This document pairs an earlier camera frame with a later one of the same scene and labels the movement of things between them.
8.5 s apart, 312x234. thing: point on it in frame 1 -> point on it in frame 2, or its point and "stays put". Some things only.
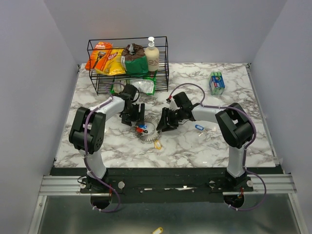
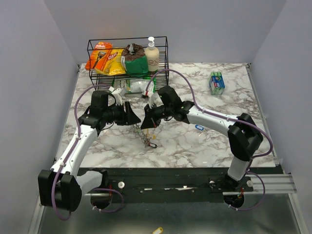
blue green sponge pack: [217, 83] stays put
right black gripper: [169, 125] -> [150, 121]
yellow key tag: [157, 144] -> [154, 136]
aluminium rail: [275, 184] stays put
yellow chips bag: [114, 65] stays put
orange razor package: [100, 54] stays put
